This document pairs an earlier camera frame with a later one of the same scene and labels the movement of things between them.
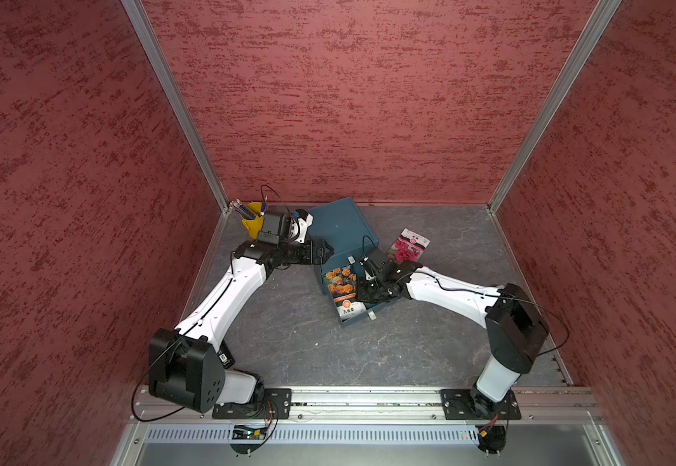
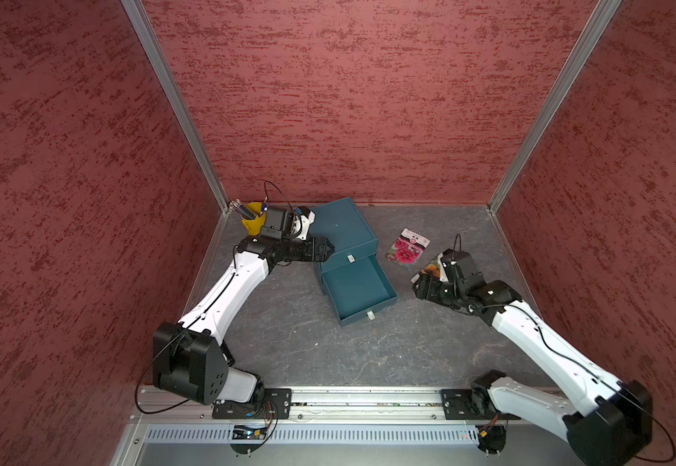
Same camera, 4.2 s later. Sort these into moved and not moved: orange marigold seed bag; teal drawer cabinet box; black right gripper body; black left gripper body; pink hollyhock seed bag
Moved: black right gripper body; orange marigold seed bag
Not moved: teal drawer cabinet box; pink hollyhock seed bag; black left gripper body
